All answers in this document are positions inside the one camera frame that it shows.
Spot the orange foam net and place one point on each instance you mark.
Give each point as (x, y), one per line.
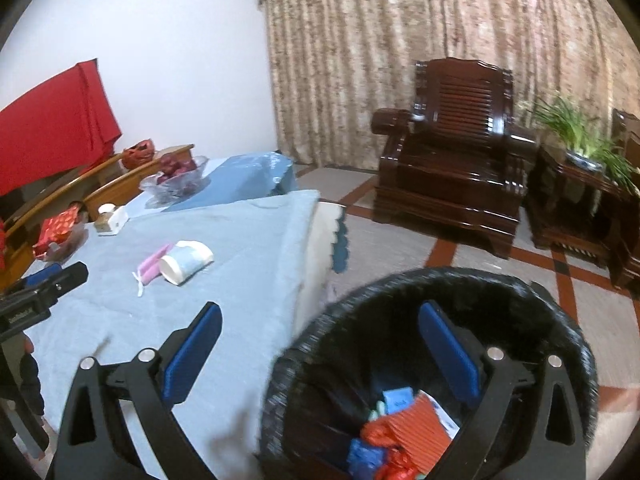
(417, 432)

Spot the white tissue box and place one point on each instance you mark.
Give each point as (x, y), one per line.
(112, 220)

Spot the red plastic bag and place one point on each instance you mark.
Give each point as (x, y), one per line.
(395, 467)

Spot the blue plastic sheet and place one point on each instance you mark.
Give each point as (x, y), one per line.
(240, 180)

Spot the white squeeze tube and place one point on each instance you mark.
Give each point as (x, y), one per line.
(447, 420)

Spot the grey-blue towel blanket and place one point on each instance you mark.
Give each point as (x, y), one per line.
(225, 270)

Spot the green rubber glove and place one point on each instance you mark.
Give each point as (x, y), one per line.
(377, 410)

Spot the white and blue paper cup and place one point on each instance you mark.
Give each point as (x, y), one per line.
(182, 262)

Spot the beige patterned curtain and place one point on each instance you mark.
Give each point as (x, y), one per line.
(400, 20)

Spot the glass fruit bowl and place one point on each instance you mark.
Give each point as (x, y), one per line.
(172, 187)

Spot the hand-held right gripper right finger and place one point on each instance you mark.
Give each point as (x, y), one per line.
(450, 355)

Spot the red patterned packet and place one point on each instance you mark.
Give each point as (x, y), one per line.
(57, 230)

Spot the person's left hand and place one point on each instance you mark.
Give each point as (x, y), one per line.
(28, 345)

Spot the red apple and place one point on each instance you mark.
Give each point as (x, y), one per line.
(167, 162)
(187, 165)

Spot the blue mesh cap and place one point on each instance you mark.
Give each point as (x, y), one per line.
(367, 457)

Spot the dark wooden side table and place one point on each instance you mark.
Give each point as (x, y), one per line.
(565, 210)

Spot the green potted plant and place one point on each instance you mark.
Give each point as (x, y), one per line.
(575, 130)

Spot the dark wooden armchair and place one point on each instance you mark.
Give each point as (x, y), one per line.
(629, 200)
(450, 175)

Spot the crumpled orange-red bag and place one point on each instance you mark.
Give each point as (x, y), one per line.
(137, 155)

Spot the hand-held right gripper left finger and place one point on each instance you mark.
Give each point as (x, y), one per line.
(195, 355)

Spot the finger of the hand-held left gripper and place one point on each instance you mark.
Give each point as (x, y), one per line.
(45, 275)
(70, 280)

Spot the white scalloped table cover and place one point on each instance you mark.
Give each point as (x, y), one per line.
(325, 240)

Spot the bin with black bag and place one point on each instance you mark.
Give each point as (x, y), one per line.
(320, 360)

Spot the red cloth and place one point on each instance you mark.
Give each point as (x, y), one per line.
(55, 120)

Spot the wooden bench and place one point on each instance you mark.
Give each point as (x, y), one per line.
(115, 187)

